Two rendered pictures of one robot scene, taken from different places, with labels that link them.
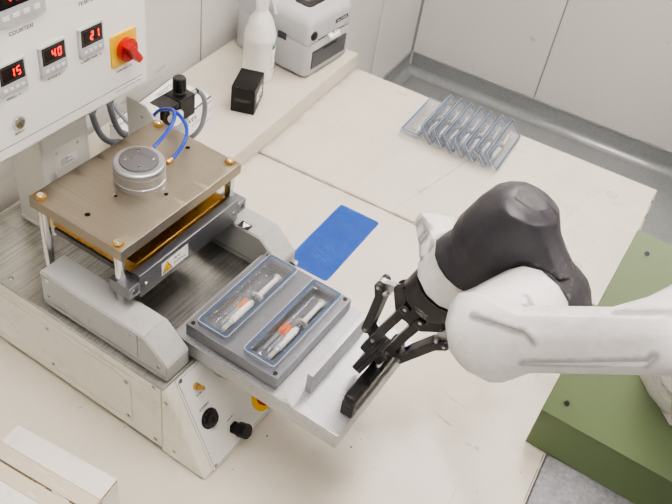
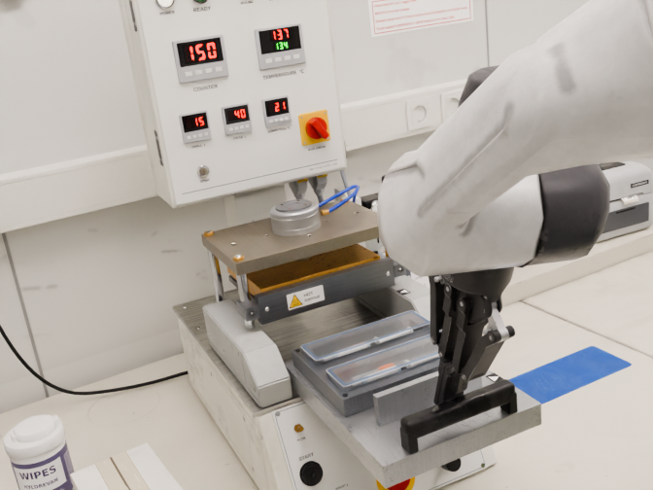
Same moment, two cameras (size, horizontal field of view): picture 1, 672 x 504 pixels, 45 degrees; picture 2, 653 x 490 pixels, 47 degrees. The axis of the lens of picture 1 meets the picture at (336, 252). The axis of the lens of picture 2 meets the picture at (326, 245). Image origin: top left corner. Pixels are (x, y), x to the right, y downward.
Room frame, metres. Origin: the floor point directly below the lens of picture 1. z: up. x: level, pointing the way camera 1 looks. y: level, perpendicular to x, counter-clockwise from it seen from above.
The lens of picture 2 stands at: (0.09, -0.49, 1.48)
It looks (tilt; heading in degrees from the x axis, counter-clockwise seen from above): 19 degrees down; 41
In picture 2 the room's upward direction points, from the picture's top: 7 degrees counter-clockwise
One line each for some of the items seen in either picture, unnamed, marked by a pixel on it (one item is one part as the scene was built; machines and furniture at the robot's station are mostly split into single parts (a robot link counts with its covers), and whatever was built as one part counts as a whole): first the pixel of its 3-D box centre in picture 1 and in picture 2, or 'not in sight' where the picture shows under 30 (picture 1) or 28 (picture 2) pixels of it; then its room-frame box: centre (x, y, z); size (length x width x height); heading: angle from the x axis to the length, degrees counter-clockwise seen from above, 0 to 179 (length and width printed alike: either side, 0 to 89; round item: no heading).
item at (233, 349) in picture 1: (270, 315); (382, 359); (0.83, 0.08, 0.98); 0.20 x 0.17 x 0.03; 154
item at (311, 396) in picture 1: (295, 336); (400, 380); (0.80, 0.04, 0.97); 0.30 x 0.22 x 0.08; 64
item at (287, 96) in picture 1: (225, 106); (502, 264); (1.67, 0.33, 0.77); 0.84 x 0.30 x 0.04; 158
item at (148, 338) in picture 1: (113, 316); (243, 348); (0.78, 0.31, 0.97); 0.25 x 0.05 x 0.07; 64
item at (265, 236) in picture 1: (232, 226); (401, 301); (1.03, 0.18, 0.97); 0.26 x 0.05 x 0.07; 64
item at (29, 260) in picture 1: (128, 255); (302, 323); (0.95, 0.34, 0.93); 0.46 x 0.35 x 0.01; 64
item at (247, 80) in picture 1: (247, 91); not in sight; (1.66, 0.28, 0.83); 0.09 x 0.06 x 0.07; 177
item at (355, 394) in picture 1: (374, 373); (460, 414); (0.75, -0.09, 0.99); 0.15 x 0.02 x 0.04; 154
